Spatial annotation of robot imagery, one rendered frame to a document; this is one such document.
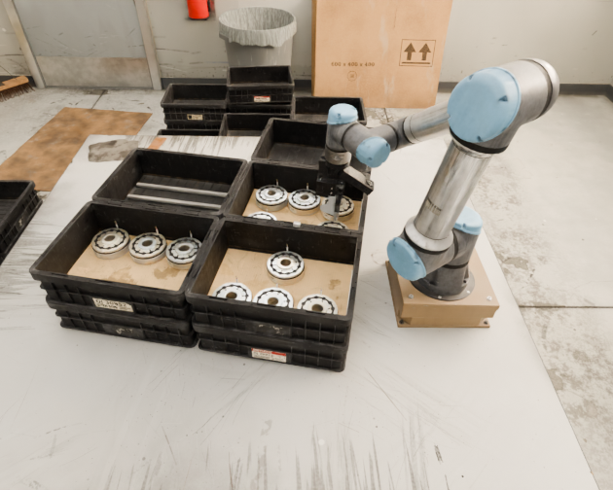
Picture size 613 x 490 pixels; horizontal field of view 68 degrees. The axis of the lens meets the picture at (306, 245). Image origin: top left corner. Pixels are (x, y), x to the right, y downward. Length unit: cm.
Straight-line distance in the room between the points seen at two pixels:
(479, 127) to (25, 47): 417
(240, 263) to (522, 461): 84
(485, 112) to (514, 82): 6
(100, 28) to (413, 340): 367
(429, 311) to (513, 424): 33
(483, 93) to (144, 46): 367
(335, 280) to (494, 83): 66
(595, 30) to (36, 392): 450
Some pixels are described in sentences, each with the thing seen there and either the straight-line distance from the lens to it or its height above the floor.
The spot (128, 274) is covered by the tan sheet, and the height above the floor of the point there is 83.
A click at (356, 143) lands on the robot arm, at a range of 117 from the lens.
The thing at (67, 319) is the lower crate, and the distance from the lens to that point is 142.
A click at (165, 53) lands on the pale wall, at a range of 431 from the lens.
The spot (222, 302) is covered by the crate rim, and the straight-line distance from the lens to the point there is 108.
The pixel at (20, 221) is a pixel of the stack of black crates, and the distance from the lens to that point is 243.
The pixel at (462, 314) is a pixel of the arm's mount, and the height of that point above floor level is 76.
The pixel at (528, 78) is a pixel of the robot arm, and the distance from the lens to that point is 91.
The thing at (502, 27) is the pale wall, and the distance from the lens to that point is 439.
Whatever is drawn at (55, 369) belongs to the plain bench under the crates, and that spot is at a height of 70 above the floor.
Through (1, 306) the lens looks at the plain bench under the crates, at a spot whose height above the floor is 70.
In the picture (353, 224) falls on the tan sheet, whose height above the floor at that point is 83.
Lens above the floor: 175
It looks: 43 degrees down
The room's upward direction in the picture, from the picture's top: 1 degrees clockwise
